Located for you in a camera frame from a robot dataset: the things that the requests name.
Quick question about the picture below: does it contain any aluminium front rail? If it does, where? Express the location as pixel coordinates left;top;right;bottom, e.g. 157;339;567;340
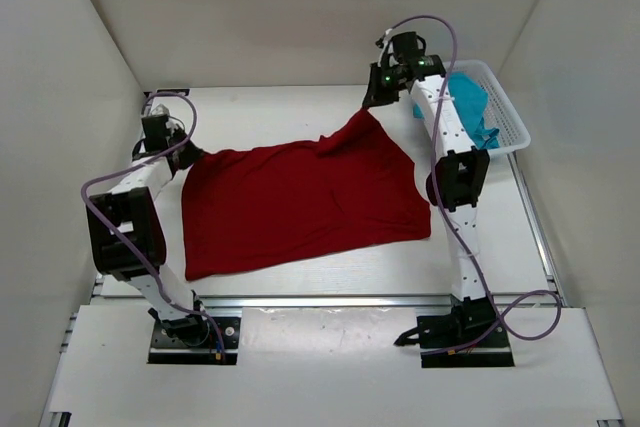
202;295;450;308

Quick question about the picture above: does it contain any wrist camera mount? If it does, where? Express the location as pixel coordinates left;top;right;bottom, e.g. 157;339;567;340
375;28;393;67
148;103;171;117

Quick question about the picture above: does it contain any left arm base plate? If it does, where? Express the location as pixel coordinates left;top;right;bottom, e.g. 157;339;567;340
147;309;241;365

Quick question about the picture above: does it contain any teal t shirt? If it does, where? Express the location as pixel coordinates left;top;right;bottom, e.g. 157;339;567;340
409;73;499;157

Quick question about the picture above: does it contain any red t shirt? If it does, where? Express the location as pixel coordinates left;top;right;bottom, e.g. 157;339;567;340
181;109;431;281

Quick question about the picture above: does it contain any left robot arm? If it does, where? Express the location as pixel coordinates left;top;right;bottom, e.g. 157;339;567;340
81;106;213;348

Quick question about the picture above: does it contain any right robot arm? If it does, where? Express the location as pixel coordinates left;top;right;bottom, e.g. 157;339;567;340
363;32;497;356

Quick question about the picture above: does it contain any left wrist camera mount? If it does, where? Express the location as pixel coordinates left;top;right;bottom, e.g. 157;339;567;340
148;103;171;117

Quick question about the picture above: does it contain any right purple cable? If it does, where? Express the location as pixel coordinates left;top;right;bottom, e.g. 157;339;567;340
377;14;562;356

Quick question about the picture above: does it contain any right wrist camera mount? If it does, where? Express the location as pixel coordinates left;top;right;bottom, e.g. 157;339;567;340
375;28;393;67

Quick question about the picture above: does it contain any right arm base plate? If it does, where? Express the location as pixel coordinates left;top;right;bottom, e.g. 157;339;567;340
417;316;515;369

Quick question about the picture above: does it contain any white plastic basket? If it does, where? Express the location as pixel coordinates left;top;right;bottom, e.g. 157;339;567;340
409;59;531;153

